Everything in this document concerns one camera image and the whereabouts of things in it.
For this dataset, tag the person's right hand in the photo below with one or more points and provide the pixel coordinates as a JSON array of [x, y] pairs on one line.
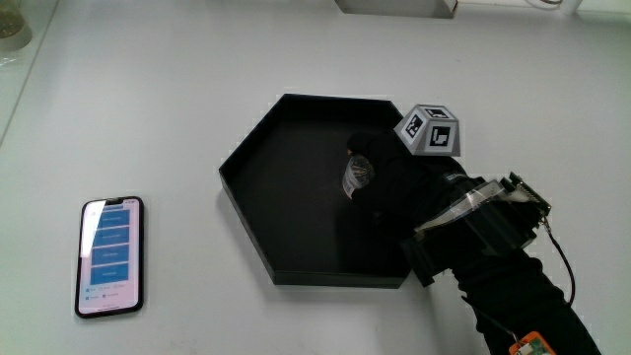
[[399, 182]]

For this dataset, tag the small clear plastic bag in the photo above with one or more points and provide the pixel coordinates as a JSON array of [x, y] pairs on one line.
[[357, 173]]

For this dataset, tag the black hexagonal plate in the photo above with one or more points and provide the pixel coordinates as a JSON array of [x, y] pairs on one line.
[[291, 197]]

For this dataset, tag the grey metal box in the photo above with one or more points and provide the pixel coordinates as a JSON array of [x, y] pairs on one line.
[[394, 7]]

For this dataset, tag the orange tag device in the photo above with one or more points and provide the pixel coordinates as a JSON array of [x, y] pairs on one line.
[[532, 345]]

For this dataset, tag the white cylindrical object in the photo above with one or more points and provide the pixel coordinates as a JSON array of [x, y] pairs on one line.
[[571, 5]]

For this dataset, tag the black smartphone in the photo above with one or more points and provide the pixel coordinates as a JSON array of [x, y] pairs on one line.
[[110, 256]]

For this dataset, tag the white round pot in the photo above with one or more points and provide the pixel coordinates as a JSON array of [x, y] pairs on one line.
[[12, 24]]

